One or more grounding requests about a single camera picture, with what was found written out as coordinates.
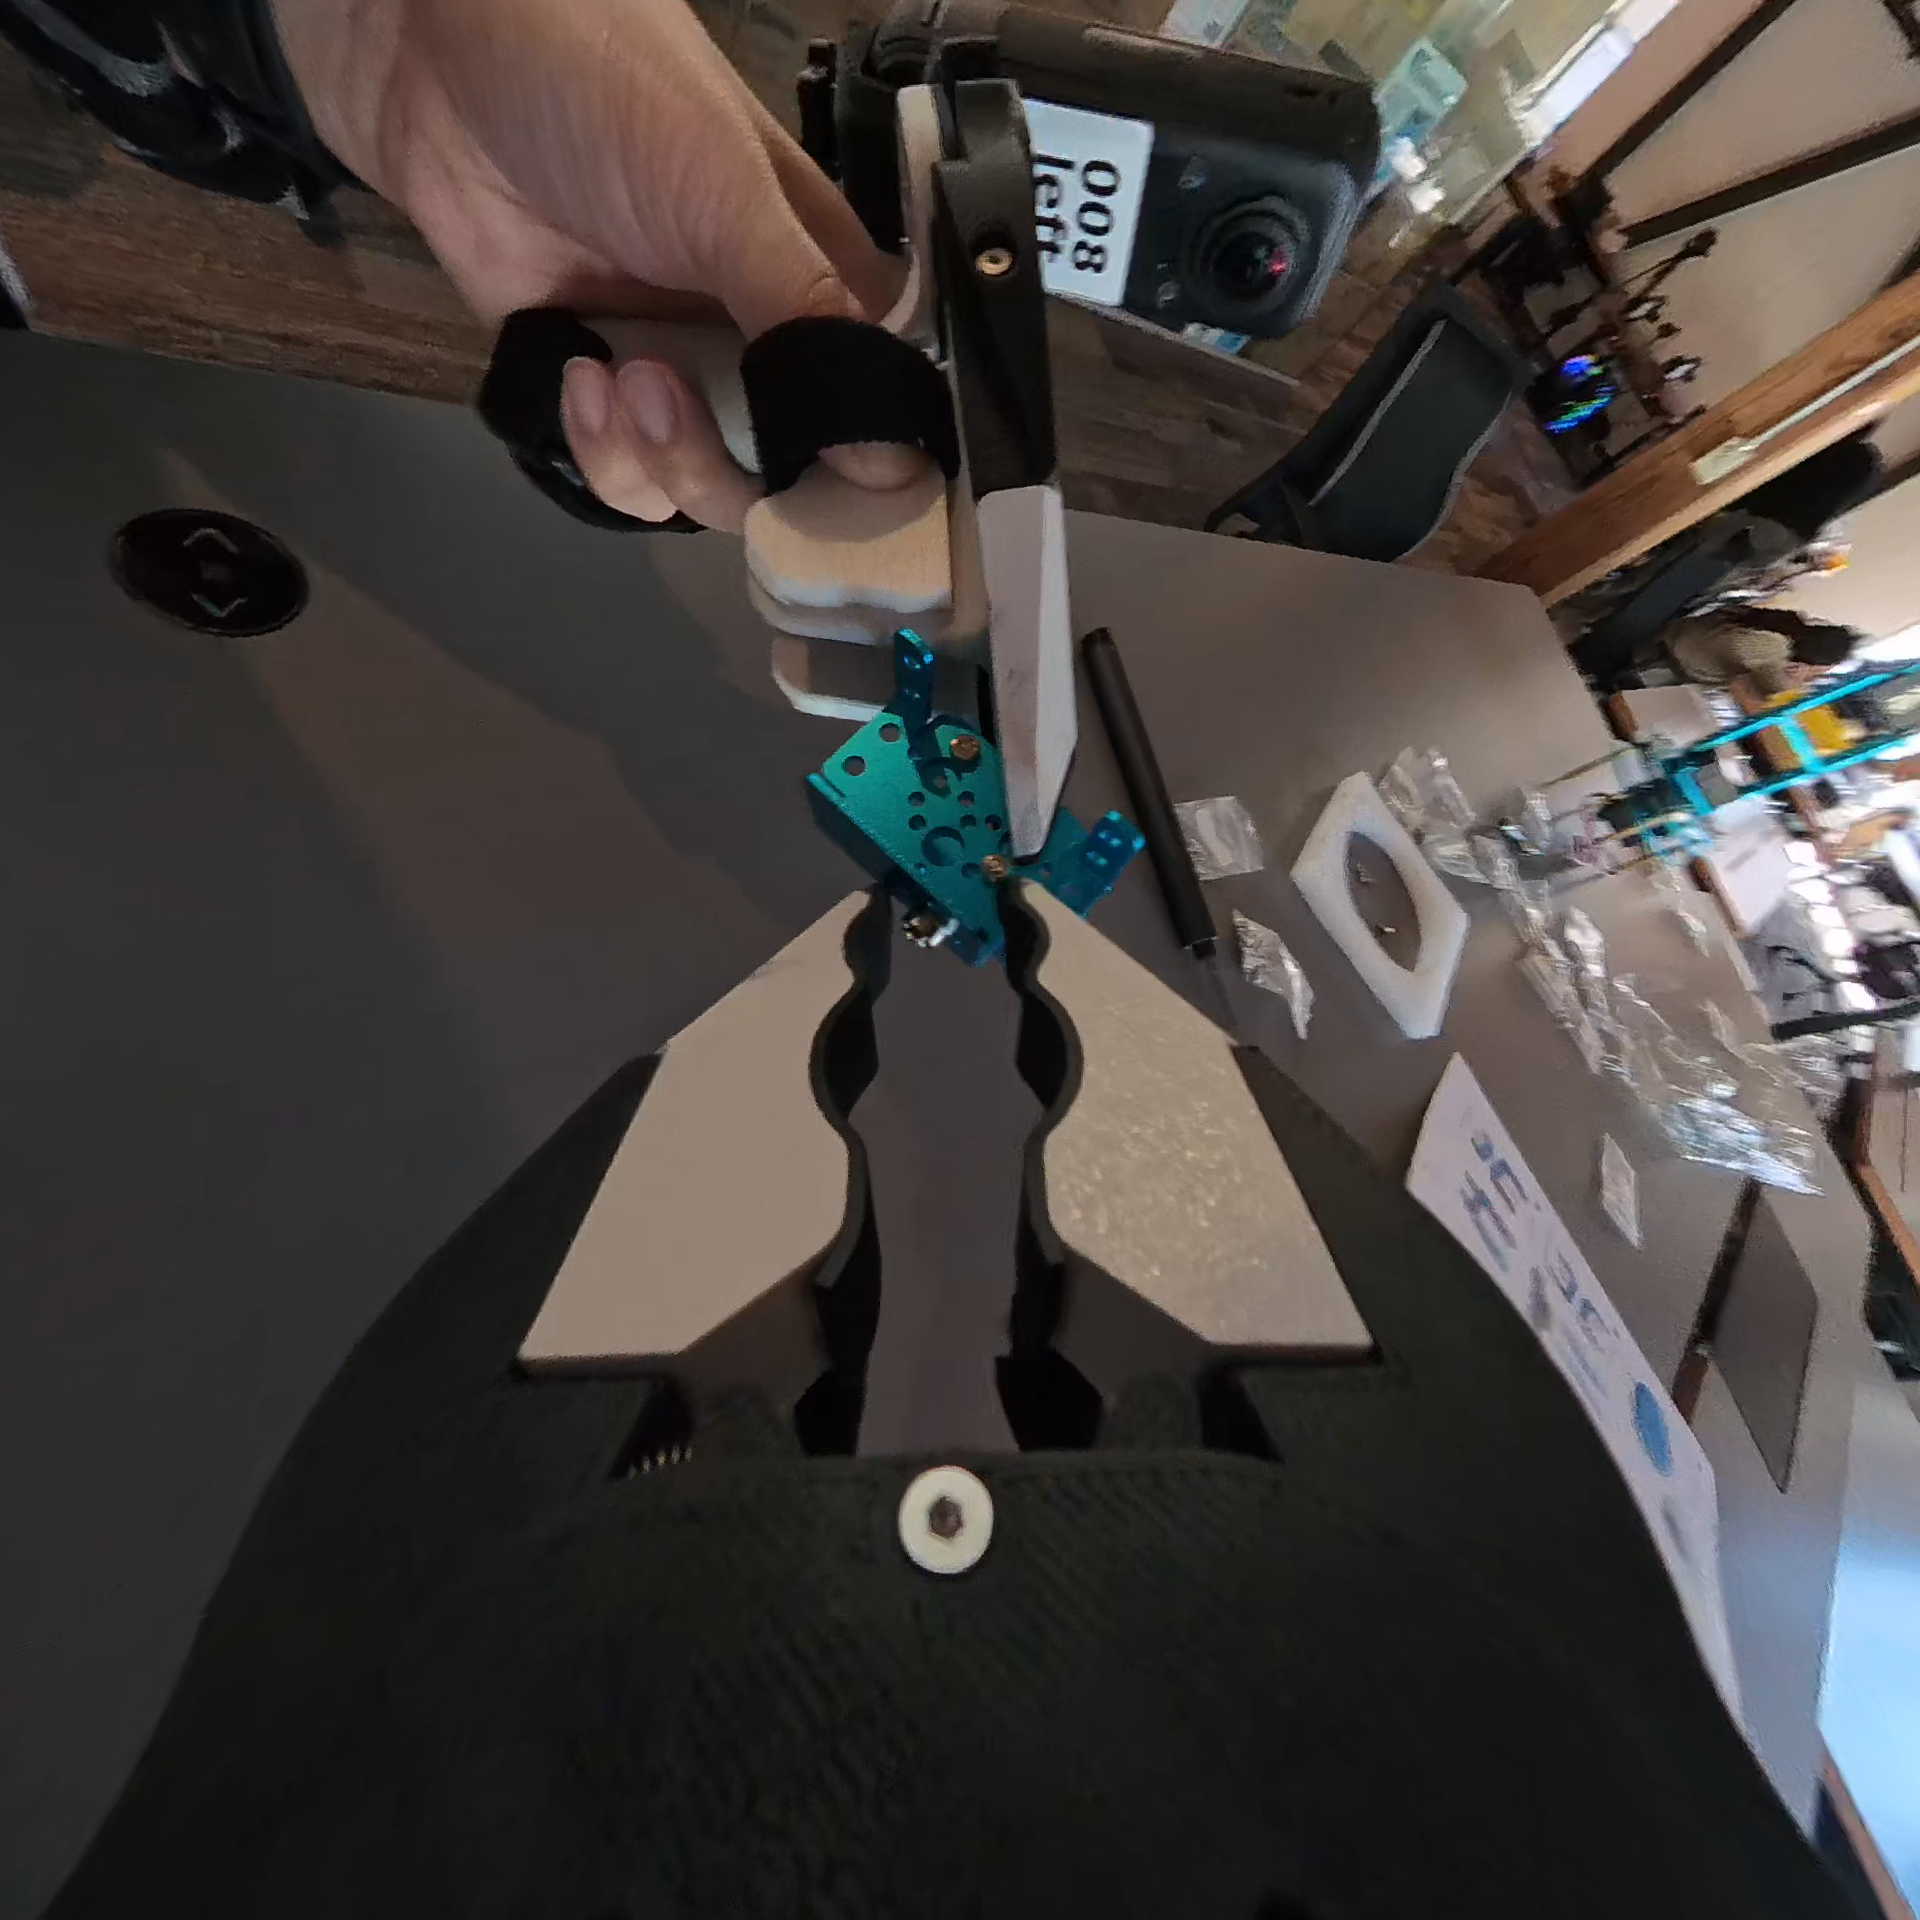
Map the black chair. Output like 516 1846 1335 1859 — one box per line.
1208 284 1532 564

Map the white foam ring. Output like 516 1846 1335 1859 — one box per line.
1291 772 1471 1043

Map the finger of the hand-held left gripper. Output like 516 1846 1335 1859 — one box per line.
978 481 1085 857

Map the wooden post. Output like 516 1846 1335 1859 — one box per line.
1475 323 1920 602

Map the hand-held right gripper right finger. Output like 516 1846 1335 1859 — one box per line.
991 882 1379 1448

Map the crumpled clear screw bag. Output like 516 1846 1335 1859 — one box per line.
1230 907 1318 1043

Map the person's left hand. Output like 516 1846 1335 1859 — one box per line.
301 0 939 528

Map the black electric screwdriver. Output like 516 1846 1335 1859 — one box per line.
1079 626 1248 1043

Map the dark desk cable flap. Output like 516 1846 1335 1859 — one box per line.
1709 1185 1826 1495

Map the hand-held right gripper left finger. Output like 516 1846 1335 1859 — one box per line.
516 888 902 1453

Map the flat clear screw bag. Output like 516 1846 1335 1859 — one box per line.
1176 793 1261 882

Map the dark desk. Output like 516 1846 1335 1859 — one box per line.
0 331 1862 1920

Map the instruction booklet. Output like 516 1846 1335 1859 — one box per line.
1408 1050 1740 1710

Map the blue metal bracket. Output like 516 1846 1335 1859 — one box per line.
807 631 1150 973

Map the clear bags pile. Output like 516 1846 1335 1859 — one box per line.
1382 750 1834 1200

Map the round black desk grommet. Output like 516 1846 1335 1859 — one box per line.
110 508 311 641

